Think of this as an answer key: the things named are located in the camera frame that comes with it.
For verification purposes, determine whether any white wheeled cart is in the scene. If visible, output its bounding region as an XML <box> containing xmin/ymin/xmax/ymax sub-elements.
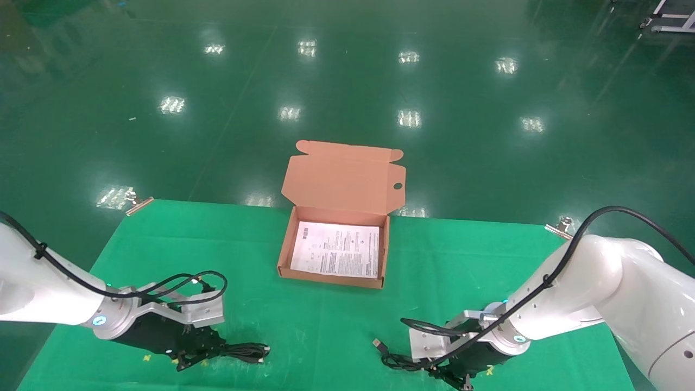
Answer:
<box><xmin>640</xmin><ymin>0</ymin><xmax>695</xmax><ymax>34</ymax></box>

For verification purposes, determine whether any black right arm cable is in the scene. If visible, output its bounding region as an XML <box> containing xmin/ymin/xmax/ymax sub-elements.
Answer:
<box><xmin>401</xmin><ymin>206</ymin><xmax>695</xmax><ymax>371</ymax></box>

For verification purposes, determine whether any black data cable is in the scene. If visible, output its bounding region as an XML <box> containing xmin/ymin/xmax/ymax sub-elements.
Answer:
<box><xmin>214</xmin><ymin>342</ymin><xmax>270</xmax><ymax>363</ymax></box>

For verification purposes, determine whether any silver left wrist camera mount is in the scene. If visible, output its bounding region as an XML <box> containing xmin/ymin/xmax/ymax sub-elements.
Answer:
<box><xmin>111</xmin><ymin>282</ymin><xmax>225</xmax><ymax>330</ymax></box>

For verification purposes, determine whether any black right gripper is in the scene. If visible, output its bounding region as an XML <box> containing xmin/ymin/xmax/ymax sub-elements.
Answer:
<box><xmin>433</xmin><ymin>338</ymin><xmax>515</xmax><ymax>391</ymax></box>

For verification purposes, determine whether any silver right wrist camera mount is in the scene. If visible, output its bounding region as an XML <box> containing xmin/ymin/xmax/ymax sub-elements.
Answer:
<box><xmin>409</xmin><ymin>310</ymin><xmax>501</xmax><ymax>363</ymax></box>

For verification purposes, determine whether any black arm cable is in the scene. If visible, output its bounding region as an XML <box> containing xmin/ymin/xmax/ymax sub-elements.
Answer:
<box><xmin>401</xmin><ymin>206</ymin><xmax>695</xmax><ymax>371</ymax></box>
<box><xmin>0</xmin><ymin>212</ymin><xmax>229</xmax><ymax>306</ymax></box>

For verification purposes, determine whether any black USB mouse cable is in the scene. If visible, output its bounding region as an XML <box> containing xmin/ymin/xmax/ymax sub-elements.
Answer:
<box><xmin>372</xmin><ymin>339</ymin><xmax>452</xmax><ymax>373</ymax></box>

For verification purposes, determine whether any green table cloth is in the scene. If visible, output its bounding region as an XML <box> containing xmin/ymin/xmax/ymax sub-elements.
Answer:
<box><xmin>16</xmin><ymin>199</ymin><xmax>636</xmax><ymax>391</ymax></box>

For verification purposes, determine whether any white printed instruction sheet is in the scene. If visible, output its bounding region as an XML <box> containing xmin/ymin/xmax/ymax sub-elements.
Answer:
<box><xmin>290</xmin><ymin>221</ymin><xmax>380</xmax><ymax>279</ymax></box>

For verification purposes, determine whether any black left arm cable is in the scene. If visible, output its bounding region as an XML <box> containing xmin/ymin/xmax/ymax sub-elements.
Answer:
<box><xmin>0</xmin><ymin>212</ymin><xmax>229</xmax><ymax>306</ymax></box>

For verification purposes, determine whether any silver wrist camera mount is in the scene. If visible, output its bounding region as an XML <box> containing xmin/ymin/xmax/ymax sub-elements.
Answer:
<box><xmin>409</xmin><ymin>310</ymin><xmax>501</xmax><ymax>363</ymax></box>
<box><xmin>111</xmin><ymin>282</ymin><xmax>225</xmax><ymax>330</ymax></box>

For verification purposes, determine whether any orange cardboard box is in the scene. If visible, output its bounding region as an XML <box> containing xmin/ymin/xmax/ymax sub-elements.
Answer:
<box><xmin>277</xmin><ymin>140</ymin><xmax>407</xmax><ymax>289</ymax></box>

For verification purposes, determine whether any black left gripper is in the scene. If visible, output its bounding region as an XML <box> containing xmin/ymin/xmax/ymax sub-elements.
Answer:
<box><xmin>114</xmin><ymin>312</ymin><xmax>226</xmax><ymax>373</ymax></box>

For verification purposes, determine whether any metal table clamp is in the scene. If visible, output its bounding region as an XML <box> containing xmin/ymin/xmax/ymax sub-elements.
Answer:
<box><xmin>125</xmin><ymin>187</ymin><xmax>155</xmax><ymax>217</ymax></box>
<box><xmin>545</xmin><ymin>216</ymin><xmax>577</xmax><ymax>242</ymax></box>

